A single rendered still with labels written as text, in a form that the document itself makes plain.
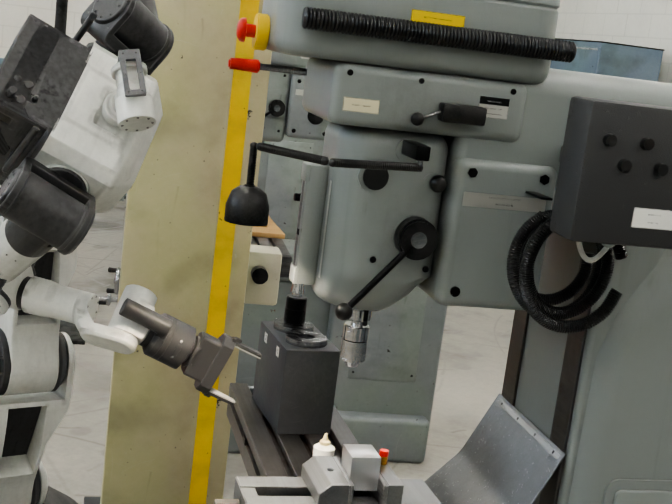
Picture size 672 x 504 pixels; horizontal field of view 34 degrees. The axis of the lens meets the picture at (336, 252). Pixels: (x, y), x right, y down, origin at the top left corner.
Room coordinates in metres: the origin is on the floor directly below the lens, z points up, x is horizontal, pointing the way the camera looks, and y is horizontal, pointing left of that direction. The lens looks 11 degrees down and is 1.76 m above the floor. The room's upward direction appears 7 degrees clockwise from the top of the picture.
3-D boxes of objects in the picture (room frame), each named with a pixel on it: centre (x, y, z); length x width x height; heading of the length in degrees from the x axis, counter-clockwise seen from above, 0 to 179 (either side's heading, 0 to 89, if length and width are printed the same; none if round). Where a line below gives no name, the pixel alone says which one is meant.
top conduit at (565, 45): (1.75, -0.12, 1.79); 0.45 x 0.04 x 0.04; 104
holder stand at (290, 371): (2.28, 0.06, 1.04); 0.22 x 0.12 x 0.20; 19
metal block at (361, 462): (1.76, -0.09, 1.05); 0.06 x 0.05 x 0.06; 16
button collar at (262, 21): (1.83, 0.17, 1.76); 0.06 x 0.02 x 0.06; 14
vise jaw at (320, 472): (1.74, -0.03, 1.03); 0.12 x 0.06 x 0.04; 16
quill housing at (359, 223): (1.89, -0.06, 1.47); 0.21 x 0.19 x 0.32; 14
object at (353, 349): (1.89, -0.05, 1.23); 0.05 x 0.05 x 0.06
